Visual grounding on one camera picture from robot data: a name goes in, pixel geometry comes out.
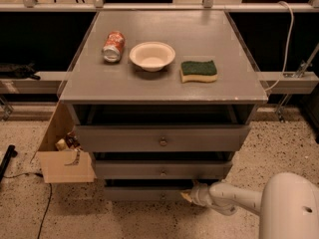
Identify green yellow sponge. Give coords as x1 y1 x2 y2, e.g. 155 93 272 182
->
180 60 217 83

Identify grey drawer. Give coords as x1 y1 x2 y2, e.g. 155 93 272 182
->
95 160 232 179
104 187 190 201
75 125 250 152

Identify black bar on floor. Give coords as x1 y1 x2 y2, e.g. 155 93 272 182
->
0 144 17 182

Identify grey top drawer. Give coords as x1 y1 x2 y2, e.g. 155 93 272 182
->
75 125 250 152

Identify cardboard box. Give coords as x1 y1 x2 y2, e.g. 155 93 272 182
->
37 103 96 183

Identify grey drawer cabinet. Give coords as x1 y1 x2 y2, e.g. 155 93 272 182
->
60 10 267 191

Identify orange soda can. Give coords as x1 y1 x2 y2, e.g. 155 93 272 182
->
102 31 126 63

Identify metal frame rail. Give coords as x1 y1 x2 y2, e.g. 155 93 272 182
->
0 72 69 95

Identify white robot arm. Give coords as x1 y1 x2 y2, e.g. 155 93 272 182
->
180 172 319 239

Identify white cable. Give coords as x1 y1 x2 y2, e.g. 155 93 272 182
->
264 0 296 93

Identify grey bottom drawer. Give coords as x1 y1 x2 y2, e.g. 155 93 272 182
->
104 187 190 201

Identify white paper bowl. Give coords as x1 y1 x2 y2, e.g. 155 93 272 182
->
130 42 175 72

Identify black floor cable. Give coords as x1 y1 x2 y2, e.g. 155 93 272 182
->
3 171 54 239

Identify black object on rail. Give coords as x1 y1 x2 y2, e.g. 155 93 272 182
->
0 63 41 81

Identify grey middle drawer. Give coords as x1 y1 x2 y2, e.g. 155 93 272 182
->
95 160 232 179

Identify snack packets in box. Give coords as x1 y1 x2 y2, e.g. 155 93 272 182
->
55 131 81 151

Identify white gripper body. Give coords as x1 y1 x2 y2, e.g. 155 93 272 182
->
190 183 212 207

